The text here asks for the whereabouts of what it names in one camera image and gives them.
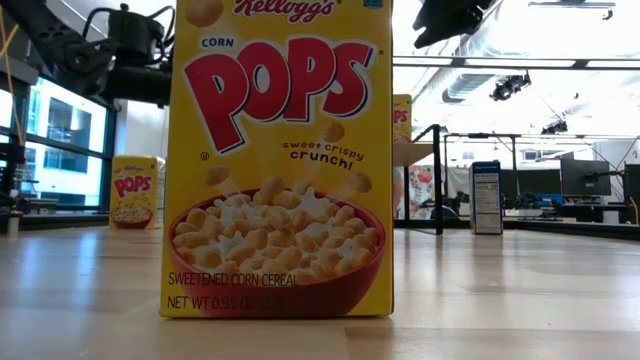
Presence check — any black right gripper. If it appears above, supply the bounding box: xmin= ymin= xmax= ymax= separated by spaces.
xmin=412 ymin=0 xmax=497 ymax=50

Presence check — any yellow Corn Pops cereal box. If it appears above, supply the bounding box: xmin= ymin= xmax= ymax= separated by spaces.
xmin=393 ymin=93 xmax=414 ymax=145
xmin=108 ymin=154 xmax=160 ymax=231
xmin=158 ymin=0 xmax=396 ymax=320

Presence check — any blue Frosted Flakes cereal box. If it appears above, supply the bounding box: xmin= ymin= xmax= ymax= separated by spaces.
xmin=468 ymin=159 xmax=505 ymax=236

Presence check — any wooden shelf with black legs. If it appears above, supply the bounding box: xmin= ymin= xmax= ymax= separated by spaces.
xmin=393 ymin=123 xmax=445 ymax=236

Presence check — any black ceiling-mounted device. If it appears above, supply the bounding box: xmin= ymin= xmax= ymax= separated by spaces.
xmin=539 ymin=119 xmax=570 ymax=136
xmin=489 ymin=73 xmax=532 ymax=102

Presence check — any colourful printed banner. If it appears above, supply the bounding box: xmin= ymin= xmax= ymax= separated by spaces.
xmin=393 ymin=164 xmax=454 ymax=221

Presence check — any wide black computer monitor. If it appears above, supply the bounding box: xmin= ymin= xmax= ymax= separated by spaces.
xmin=502 ymin=168 xmax=562 ymax=196

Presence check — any office desk row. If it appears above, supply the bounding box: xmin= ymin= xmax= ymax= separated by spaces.
xmin=502 ymin=194 xmax=640 ymax=226

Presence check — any silver ceiling air duct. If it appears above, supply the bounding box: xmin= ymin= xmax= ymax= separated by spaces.
xmin=442 ymin=73 xmax=499 ymax=104

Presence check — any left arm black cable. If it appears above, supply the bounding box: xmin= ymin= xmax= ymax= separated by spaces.
xmin=82 ymin=3 xmax=176 ymax=66

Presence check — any thin black metal stand frame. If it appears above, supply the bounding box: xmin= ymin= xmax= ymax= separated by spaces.
xmin=442 ymin=132 xmax=523 ymax=226

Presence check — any yellow cable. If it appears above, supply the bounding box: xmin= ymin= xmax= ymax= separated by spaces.
xmin=0 ymin=4 xmax=24 ymax=147

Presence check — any black aluminium table frame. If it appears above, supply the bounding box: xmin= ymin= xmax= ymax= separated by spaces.
xmin=0 ymin=212 xmax=640 ymax=242

